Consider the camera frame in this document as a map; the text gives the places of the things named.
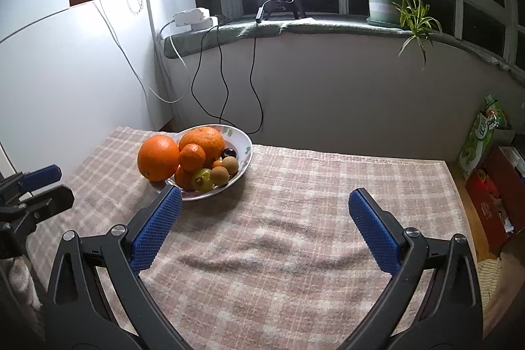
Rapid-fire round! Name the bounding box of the white power strip cord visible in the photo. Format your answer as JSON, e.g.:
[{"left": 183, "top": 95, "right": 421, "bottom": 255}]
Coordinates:
[{"left": 158, "top": 19, "right": 188, "bottom": 66}]

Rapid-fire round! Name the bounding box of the red cardboard box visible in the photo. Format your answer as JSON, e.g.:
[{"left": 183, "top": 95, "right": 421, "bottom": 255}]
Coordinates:
[{"left": 465, "top": 145, "right": 525, "bottom": 257}]

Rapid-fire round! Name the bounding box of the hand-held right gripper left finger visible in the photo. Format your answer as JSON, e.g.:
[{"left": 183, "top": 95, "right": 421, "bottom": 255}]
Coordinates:
[{"left": 44, "top": 185, "right": 186, "bottom": 350}]

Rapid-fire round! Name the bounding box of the black ring light cable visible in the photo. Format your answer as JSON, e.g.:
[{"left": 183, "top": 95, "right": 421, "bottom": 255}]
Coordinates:
[{"left": 222, "top": 21, "right": 264, "bottom": 135}]

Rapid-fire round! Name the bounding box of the white power strip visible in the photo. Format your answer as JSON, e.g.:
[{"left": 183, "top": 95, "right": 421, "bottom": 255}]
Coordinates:
[{"left": 172, "top": 7, "right": 219, "bottom": 33}]

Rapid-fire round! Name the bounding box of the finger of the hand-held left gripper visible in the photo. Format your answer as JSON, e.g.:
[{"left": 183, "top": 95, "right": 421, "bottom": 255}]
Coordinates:
[
  {"left": 17, "top": 165, "right": 63, "bottom": 194},
  {"left": 15, "top": 183, "right": 75, "bottom": 220}
]

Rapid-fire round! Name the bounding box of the long white cable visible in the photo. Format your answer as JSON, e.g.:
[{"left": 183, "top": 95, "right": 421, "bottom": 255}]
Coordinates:
[{"left": 85, "top": 0, "right": 186, "bottom": 103}]

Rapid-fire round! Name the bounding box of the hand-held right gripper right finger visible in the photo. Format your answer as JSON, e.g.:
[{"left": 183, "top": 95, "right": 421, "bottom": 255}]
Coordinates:
[{"left": 336, "top": 188, "right": 481, "bottom": 350}]

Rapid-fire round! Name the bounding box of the green grape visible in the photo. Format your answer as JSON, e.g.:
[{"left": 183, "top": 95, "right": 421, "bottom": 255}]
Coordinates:
[{"left": 191, "top": 168, "right": 213, "bottom": 193}]

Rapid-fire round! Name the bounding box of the striped cloth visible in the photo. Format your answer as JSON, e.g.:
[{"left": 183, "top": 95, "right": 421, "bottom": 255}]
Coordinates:
[{"left": 475, "top": 257, "right": 506, "bottom": 306}]

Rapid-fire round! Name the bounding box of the checked beige blanket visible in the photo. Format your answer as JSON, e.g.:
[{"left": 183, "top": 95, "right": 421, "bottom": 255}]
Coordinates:
[{"left": 24, "top": 125, "right": 480, "bottom": 350}]

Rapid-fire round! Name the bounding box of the large smooth orange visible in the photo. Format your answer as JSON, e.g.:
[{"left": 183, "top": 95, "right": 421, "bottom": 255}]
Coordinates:
[{"left": 137, "top": 135, "right": 181, "bottom": 183}]

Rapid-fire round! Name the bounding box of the floral white plate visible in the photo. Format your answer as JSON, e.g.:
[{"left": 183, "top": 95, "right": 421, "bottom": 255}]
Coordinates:
[{"left": 166, "top": 124, "right": 253, "bottom": 202}]

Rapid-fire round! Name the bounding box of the grey sill cloth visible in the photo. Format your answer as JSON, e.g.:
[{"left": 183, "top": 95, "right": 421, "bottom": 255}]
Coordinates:
[{"left": 163, "top": 14, "right": 517, "bottom": 72}]

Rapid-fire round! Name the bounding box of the small orange tangerine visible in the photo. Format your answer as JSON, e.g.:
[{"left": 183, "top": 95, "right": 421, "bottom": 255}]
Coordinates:
[
  {"left": 179, "top": 143, "right": 207, "bottom": 173},
  {"left": 175, "top": 165, "right": 196, "bottom": 190}
]

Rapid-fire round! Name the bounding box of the large bumpy orange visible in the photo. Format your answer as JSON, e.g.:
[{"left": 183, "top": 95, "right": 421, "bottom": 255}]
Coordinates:
[{"left": 179, "top": 126, "right": 226, "bottom": 170}]

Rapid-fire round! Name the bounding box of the black power cable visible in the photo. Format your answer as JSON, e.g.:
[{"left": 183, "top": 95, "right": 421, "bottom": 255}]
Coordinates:
[{"left": 191, "top": 24, "right": 229, "bottom": 126}]

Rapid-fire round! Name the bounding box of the green printed bag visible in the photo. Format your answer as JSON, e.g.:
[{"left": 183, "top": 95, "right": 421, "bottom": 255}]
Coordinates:
[{"left": 457, "top": 95, "right": 514, "bottom": 181}]

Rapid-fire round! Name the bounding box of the white cabinet panel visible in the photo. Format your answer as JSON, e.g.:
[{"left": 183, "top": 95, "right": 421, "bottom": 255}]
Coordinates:
[{"left": 0, "top": 0, "right": 176, "bottom": 180}]

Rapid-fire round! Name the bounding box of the potted spider plant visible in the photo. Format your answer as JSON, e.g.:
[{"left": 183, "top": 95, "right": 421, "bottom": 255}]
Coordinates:
[{"left": 338, "top": 0, "right": 444, "bottom": 71}]

